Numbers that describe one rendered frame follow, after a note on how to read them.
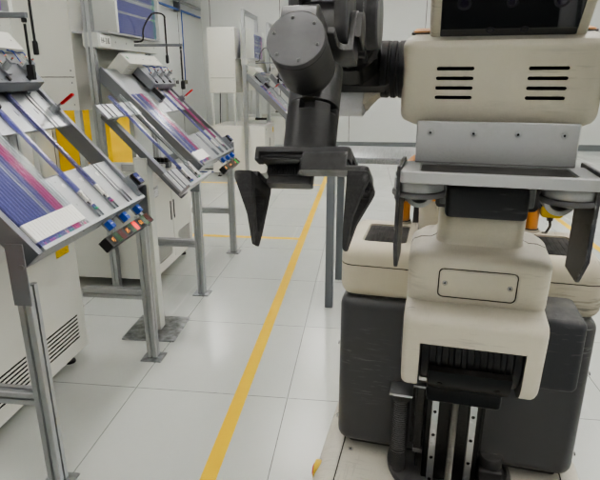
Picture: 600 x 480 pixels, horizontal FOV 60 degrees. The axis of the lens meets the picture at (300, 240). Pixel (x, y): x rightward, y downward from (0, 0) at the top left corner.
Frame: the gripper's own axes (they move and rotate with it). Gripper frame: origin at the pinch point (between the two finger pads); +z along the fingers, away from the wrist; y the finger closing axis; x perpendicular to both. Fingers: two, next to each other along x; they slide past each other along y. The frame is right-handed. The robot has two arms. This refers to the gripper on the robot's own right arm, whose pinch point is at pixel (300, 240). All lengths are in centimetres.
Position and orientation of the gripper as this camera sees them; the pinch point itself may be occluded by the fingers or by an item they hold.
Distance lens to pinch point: 54.5
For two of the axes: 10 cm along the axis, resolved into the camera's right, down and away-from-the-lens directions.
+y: 9.6, 0.5, -2.7
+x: 2.5, 2.1, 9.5
